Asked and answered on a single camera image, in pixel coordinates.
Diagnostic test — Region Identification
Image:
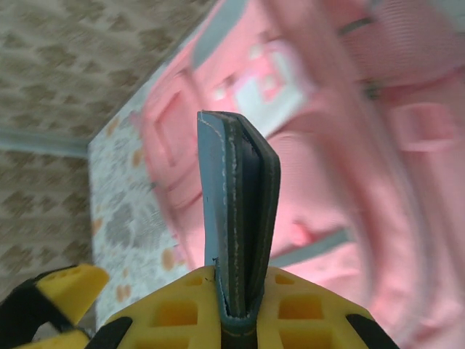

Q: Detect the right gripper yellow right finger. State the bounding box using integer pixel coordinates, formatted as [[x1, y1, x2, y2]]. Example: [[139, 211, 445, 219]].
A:
[[255, 266, 412, 349]]

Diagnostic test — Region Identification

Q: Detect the thin aluminium wall rail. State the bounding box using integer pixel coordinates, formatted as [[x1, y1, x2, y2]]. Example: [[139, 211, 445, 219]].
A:
[[0, 127, 91, 158]]

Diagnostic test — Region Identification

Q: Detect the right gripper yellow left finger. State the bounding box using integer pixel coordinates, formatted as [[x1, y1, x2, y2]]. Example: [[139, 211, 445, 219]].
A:
[[96, 266, 227, 349]]

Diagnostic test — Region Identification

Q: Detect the pink student backpack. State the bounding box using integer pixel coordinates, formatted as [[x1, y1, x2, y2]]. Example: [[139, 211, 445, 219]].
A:
[[139, 0, 465, 349]]

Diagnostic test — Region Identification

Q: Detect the floral table cloth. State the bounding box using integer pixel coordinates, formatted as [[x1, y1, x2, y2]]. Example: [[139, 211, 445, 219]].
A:
[[86, 105, 219, 328]]

